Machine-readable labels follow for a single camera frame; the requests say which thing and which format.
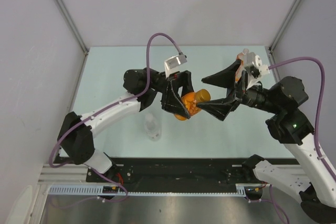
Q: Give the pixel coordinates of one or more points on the aluminium frame post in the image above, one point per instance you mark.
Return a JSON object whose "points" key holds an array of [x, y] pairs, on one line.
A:
{"points": [[71, 25], [285, 24]]}

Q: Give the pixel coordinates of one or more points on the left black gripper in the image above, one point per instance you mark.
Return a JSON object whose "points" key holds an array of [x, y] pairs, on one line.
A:
{"points": [[170, 100]]}

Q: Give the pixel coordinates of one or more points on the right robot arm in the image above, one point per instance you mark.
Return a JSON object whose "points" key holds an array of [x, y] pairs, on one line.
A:
{"points": [[289, 126]]}

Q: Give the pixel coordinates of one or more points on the left aluminium frame post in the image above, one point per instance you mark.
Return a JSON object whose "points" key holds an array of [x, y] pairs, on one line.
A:
{"points": [[71, 25]]}

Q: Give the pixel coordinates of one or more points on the clear water bottle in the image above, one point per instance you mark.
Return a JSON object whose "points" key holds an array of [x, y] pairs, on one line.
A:
{"points": [[152, 127]]}

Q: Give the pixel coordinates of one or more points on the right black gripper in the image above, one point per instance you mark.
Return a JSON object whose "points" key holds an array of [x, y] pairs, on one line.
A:
{"points": [[220, 108]]}

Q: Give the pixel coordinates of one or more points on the orange bottle cap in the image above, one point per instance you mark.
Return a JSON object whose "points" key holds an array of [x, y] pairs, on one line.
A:
{"points": [[202, 95]]}

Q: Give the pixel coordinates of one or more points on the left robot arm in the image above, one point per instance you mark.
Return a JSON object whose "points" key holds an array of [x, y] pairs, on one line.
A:
{"points": [[142, 85]]}

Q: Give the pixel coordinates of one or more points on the white slotted cable duct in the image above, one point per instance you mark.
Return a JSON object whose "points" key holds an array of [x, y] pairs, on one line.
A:
{"points": [[106, 190]]}

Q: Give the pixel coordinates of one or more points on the small orange juice bottle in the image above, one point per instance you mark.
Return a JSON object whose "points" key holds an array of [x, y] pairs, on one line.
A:
{"points": [[190, 104]]}

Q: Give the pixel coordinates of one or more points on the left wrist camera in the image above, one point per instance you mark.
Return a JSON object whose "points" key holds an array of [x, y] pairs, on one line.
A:
{"points": [[171, 65]]}

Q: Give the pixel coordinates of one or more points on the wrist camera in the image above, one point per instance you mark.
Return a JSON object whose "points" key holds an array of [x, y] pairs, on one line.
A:
{"points": [[255, 69], [171, 65]]}

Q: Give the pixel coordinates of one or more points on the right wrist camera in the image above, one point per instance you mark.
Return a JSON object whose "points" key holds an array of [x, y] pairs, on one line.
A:
{"points": [[255, 69]]}

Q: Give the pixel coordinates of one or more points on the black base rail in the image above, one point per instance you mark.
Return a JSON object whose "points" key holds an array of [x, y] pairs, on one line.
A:
{"points": [[183, 175]]}

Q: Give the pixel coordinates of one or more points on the right aluminium frame post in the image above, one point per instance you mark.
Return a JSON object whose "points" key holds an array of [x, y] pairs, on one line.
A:
{"points": [[285, 24]]}

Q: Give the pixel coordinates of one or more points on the large orange tea bottle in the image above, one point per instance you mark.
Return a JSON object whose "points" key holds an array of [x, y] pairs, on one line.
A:
{"points": [[241, 56]]}

